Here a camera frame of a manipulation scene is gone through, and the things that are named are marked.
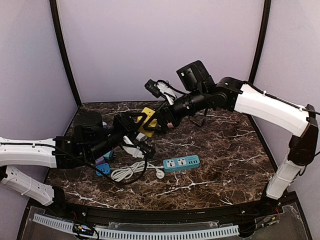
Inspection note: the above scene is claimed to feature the yellow cube socket adapter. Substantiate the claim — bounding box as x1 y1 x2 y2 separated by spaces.
136 107 158 138

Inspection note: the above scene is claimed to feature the teal power strip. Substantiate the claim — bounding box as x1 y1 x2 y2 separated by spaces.
163 155 201 173

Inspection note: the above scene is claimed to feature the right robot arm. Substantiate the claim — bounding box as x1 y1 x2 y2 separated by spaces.
143 60 319 200

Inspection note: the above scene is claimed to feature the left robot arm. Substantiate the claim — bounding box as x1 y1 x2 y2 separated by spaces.
0 111 156 210

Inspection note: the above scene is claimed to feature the small teal plug adapter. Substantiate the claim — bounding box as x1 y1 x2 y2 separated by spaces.
103 150 115 161

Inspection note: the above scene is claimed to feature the pink charger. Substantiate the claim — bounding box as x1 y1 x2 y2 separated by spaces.
167 122 174 128

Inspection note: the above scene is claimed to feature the white usb charger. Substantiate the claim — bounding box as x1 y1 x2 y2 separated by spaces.
135 132 148 142

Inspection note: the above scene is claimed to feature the purple power strip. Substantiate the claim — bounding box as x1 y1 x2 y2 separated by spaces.
95 156 105 166

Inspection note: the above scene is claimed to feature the blue square socket adapter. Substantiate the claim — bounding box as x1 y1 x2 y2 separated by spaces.
95 163 111 175

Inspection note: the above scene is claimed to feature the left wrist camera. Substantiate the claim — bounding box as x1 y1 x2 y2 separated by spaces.
121 136 156 159

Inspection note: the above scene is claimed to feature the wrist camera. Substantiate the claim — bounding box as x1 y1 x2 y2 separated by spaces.
144 79 177 105
121 136 156 159

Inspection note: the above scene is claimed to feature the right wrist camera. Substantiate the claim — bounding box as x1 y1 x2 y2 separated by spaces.
144 79 177 105

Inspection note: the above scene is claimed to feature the white coiled power cord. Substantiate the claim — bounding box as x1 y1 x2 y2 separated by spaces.
109 161 166 183

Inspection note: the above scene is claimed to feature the white slotted cable duct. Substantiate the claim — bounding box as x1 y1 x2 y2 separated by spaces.
32 213 240 240

